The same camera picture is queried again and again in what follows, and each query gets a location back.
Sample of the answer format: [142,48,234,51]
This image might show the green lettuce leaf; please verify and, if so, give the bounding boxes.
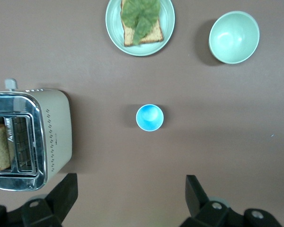
[121,0,161,45]

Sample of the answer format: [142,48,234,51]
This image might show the pale green bowl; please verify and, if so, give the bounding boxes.
[208,11,260,65]

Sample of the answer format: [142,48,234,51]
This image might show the pale green round plate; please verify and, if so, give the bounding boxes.
[105,0,176,57]

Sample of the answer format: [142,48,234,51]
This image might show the grey toaster lever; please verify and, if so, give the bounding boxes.
[4,79,18,91]

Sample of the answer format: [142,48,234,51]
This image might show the blue plastic cup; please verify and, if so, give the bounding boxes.
[135,104,164,132]

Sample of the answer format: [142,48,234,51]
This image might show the brown toast slice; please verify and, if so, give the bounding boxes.
[120,0,165,47]

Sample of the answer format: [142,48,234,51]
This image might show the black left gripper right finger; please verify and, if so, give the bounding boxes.
[179,175,282,227]

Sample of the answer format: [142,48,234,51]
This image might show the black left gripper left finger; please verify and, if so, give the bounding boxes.
[0,173,79,227]

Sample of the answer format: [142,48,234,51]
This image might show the cream and chrome toaster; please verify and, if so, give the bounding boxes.
[0,87,73,192]

